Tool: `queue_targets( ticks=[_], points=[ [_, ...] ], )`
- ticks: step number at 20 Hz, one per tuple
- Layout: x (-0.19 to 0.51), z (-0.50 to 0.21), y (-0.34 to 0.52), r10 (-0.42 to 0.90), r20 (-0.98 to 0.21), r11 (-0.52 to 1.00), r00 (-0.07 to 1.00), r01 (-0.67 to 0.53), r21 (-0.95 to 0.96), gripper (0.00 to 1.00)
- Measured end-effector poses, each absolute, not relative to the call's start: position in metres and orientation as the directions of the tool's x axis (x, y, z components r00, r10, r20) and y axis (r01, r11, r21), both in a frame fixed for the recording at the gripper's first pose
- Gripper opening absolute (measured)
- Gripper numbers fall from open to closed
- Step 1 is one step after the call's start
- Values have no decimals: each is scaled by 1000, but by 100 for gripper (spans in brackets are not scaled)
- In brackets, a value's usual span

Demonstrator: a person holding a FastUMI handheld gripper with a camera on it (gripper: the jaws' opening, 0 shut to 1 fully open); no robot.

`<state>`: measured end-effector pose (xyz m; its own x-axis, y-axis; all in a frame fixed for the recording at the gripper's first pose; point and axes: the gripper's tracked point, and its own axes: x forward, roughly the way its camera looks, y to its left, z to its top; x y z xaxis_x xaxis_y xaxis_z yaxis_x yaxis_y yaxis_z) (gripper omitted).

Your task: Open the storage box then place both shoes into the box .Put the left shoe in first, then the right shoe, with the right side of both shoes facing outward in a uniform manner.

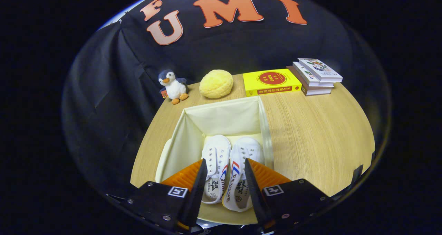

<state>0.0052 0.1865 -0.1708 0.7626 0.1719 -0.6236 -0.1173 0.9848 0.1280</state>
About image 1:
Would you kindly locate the cream fabric storage box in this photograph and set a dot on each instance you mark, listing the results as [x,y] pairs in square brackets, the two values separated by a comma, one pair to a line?
[224,119]

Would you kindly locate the yellow book red circle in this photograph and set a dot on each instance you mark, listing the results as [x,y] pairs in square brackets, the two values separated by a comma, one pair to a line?
[269,79]

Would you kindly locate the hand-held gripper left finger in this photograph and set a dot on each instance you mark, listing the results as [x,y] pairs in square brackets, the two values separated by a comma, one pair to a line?
[195,193]

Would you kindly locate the penguin plush toy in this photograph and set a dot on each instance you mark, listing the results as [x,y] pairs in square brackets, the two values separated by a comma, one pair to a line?
[174,88]

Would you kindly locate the brown cover book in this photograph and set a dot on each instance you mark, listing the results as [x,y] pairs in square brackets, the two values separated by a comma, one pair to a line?
[317,91]

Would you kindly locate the white illustrated book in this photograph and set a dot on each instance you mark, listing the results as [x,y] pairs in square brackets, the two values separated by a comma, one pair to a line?
[319,69]

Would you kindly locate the white canvas shoe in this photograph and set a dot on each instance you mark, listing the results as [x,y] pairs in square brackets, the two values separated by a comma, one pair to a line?
[215,152]
[247,150]

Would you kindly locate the yellow bun plush toy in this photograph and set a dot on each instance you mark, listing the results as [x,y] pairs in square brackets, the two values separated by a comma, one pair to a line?
[215,84]

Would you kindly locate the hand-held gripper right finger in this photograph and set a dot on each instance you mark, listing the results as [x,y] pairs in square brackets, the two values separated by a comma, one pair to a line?
[257,193]

